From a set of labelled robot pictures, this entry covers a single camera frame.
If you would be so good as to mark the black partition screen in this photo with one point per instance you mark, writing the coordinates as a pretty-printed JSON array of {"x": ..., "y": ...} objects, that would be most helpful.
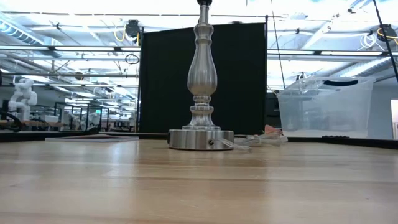
[{"x": 242, "y": 81}]

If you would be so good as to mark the thin black pole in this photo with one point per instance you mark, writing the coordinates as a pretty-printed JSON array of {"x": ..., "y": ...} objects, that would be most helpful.
[{"x": 387, "y": 40}]

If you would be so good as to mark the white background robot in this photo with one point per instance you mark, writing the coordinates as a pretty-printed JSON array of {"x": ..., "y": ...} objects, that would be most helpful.
[{"x": 23, "y": 96}]

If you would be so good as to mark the clear plastic storage bin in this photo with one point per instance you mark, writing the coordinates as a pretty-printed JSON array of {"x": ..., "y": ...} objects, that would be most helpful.
[{"x": 326, "y": 112}]

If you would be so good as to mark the silver metal table lamp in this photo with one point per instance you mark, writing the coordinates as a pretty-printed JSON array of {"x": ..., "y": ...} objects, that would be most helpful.
[{"x": 202, "y": 93}]

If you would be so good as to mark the black aluminium table frame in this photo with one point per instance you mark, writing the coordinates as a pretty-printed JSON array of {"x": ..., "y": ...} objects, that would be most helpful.
[{"x": 357, "y": 142}]

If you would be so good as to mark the black frame workstation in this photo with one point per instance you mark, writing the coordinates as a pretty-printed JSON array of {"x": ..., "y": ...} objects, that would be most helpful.
[{"x": 81, "y": 116}]

